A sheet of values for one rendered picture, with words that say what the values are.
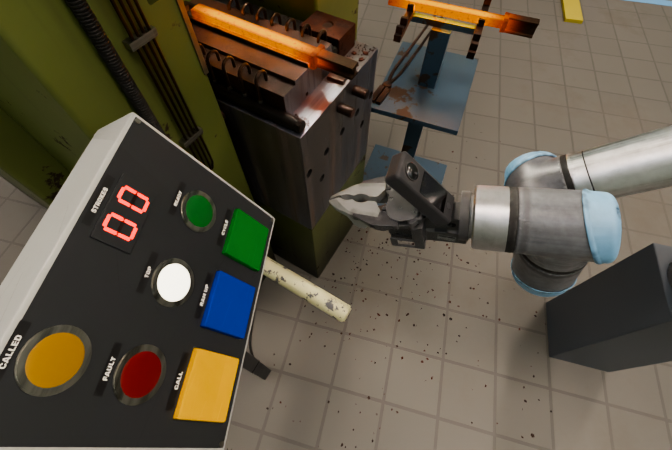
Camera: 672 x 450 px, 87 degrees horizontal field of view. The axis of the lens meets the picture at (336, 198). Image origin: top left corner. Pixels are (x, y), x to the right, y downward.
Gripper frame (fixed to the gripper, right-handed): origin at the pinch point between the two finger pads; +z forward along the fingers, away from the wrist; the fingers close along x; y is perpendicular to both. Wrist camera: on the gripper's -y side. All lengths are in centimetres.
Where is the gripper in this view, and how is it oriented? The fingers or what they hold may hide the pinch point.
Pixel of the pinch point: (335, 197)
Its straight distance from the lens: 55.8
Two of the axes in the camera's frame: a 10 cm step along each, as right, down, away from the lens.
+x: 2.7, -8.1, 5.2
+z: -9.2, -0.7, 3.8
